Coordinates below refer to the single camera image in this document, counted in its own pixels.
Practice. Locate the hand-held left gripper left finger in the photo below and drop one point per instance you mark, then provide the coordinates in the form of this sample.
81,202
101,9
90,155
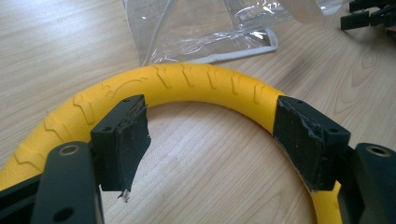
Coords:
120,149

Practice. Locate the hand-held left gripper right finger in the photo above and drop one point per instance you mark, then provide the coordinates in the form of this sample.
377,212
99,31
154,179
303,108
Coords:
306,146

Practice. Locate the clear plastic zipper bag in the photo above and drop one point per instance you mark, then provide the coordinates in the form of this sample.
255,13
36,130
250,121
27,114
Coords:
199,31

